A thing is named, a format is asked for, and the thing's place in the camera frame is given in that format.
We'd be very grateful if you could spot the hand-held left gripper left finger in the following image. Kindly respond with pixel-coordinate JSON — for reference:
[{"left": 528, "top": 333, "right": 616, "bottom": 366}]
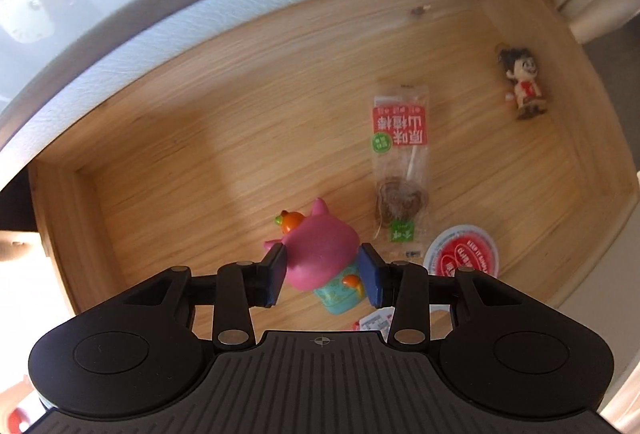
[{"left": 120, "top": 244, "right": 289, "bottom": 347}]

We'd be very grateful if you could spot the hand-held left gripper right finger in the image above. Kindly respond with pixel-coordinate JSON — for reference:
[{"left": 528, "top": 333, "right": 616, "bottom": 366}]
[{"left": 358, "top": 242, "right": 526, "bottom": 347}]

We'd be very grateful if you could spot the small boy figurine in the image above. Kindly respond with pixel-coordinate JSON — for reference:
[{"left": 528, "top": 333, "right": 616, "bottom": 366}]
[{"left": 496, "top": 44, "right": 548, "bottom": 122}]

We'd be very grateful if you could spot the round red and white cup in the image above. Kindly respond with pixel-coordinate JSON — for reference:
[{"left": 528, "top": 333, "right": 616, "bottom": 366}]
[{"left": 422, "top": 224, "right": 502, "bottom": 279}]

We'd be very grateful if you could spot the wrapped brown lollipop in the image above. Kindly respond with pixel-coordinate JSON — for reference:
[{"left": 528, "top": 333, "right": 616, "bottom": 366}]
[{"left": 371, "top": 82, "right": 432, "bottom": 245}]

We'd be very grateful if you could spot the pink pig toy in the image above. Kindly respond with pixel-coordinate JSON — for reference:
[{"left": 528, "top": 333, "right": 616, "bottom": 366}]
[{"left": 264, "top": 198, "right": 368, "bottom": 315}]

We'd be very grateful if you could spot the small white packet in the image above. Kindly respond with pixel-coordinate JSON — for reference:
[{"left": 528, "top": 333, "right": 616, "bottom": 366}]
[{"left": 350, "top": 306, "right": 396, "bottom": 332}]

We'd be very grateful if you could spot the table drawer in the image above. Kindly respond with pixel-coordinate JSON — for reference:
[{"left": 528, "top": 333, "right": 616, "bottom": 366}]
[{"left": 27, "top": 0, "right": 640, "bottom": 321}]

